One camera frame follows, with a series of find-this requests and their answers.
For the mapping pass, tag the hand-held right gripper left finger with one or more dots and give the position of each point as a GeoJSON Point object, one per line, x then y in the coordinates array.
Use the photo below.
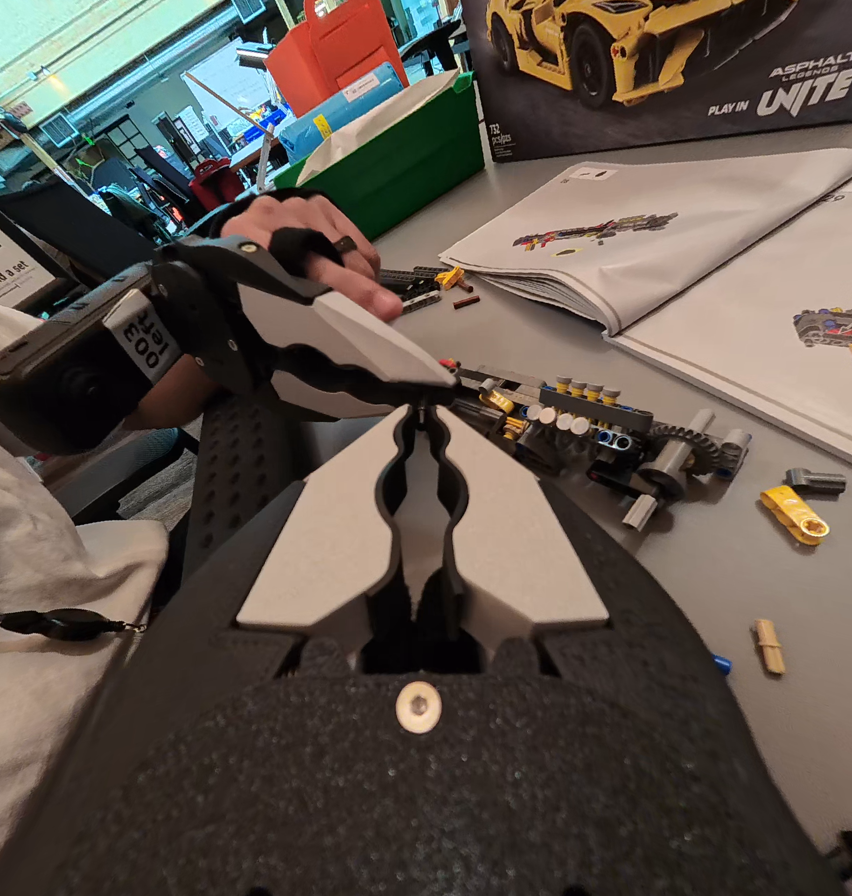
{"type": "Point", "coordinates": [321, 560]}

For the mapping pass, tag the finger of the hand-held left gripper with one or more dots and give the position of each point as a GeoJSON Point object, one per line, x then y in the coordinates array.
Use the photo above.
{"type": "Point", "coordinates": [321, 402]}
{"type": "Point", "coordinates": [370, 336]}

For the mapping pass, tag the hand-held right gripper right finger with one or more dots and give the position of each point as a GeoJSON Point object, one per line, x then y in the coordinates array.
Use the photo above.
{"type": "Point", "coordinates": [531, 560]}

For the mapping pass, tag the lego car chassis assembly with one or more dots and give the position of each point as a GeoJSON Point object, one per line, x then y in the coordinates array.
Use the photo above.
{"type": "Point", "coordinates": [594, 406]}

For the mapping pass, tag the white lego instruction booklet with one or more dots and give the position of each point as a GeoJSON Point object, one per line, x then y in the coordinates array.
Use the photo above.
{"type": "Point", "coordinates": [643, 210]}

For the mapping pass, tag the person's left forearm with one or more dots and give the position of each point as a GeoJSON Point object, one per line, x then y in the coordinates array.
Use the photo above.
{"type": "Point", "coordinates": [181, 399]}

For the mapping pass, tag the brown lego axle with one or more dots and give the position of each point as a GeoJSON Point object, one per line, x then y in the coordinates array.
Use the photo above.
{"type": "Point", "coordinates": [466, 302]}

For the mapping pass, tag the blue lego pin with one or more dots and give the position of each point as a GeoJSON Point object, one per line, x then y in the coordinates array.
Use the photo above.
{"type": "Point", "coordinates": [722, 664]}

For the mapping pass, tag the tan lego pin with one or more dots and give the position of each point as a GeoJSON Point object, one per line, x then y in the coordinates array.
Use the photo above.
{"type": "Point", "coordinates": [769, 647]}

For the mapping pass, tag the yellow lego connector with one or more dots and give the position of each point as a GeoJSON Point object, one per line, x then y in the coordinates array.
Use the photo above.
{"type": "Point", "coordinates": [793, 514]}

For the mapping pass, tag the grey lego connector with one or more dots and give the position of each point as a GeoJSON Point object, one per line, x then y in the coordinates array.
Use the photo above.
{"type": "Point", "coordinates": [818, 481]}

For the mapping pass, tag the black lego set box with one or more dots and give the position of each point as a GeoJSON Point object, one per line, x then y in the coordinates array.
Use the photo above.
{"type": "Point", "coordinates": [678, 126]}

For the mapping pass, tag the person's left hand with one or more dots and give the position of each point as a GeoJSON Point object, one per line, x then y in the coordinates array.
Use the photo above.
{"type": "Point", "coordinates": [293, 210]}

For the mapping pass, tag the red chair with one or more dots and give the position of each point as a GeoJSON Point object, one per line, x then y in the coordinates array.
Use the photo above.
{"type": "Point", "coordinates": [216, 183]}

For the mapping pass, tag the green plastic bin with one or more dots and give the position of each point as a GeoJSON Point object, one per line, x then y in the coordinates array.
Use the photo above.
{"type": "Point", "coordinates": [412, 175]}

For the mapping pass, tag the white printed sign card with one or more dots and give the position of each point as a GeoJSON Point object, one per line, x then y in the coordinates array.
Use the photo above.
{"type": "Point", "coordinates": [13, 280]}

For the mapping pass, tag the white crumpled paper sheet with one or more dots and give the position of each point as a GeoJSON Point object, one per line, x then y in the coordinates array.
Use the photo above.
{"type": "Point", "coordinates": [370, 133]}

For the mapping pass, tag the light blue plastic roll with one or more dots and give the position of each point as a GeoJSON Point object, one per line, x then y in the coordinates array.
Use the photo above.
{"type": "Point", "coordinates": [328, 115]}

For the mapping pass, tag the person's white shirt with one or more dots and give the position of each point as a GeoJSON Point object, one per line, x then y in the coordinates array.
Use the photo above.
{"type": "Point", "coordinates": [34, 560]}

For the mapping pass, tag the orange red paper bag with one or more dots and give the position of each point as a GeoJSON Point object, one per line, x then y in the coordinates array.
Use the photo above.
{"type": "Point", "coordinates": [342, 49]}

